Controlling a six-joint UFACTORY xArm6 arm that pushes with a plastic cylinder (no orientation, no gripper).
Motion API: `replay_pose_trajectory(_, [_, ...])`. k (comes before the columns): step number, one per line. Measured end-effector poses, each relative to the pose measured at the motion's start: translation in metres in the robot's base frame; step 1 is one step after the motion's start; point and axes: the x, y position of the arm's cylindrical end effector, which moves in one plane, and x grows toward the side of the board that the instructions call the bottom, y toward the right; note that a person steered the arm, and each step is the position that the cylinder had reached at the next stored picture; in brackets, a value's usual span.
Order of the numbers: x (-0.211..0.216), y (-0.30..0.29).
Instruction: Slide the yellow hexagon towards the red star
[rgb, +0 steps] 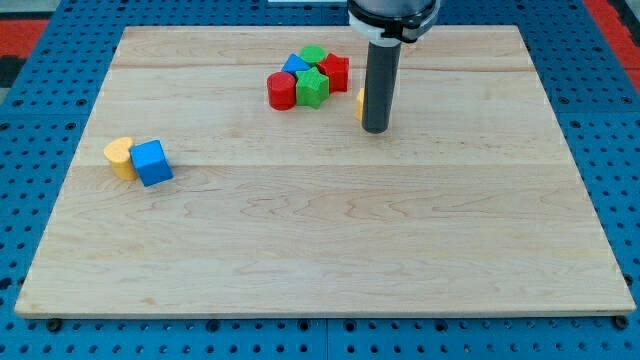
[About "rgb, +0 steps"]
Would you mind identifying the green star block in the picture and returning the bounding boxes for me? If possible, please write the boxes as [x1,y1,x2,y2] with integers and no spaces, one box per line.
[296,67,329,109]

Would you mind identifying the green cylinder block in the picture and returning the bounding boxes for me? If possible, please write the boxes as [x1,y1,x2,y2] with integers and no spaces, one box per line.
[299,44,327,67]

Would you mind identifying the light wooden board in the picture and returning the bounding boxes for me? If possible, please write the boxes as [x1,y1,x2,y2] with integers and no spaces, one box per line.
[15,26,636,319]

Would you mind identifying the red cylinder block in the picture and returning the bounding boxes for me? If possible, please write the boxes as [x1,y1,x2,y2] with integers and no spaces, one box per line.
[266,72,296,111]

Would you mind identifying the blue cube block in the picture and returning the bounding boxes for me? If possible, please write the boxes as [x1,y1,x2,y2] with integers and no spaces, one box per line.
[130,140,173,187]

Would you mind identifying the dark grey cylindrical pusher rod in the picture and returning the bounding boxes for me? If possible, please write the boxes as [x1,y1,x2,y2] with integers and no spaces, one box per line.
[362,43,401,134]

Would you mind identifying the blue triangle block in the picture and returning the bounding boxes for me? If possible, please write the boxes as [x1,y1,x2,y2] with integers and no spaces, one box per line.
[281,53,311,77]

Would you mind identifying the yellow hexagon block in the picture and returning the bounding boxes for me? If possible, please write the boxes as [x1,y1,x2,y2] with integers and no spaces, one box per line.
[354,88,365,121]

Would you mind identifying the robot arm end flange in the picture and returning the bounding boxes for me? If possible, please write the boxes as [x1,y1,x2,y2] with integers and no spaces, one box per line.
[347,0,443,47]

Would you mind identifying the red star block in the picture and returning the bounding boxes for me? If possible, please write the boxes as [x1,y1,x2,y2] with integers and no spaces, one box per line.
[316,53,350,93]

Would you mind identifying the yellow heart block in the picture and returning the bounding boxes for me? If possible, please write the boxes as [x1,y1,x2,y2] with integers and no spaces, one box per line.
[103,137,138,181]

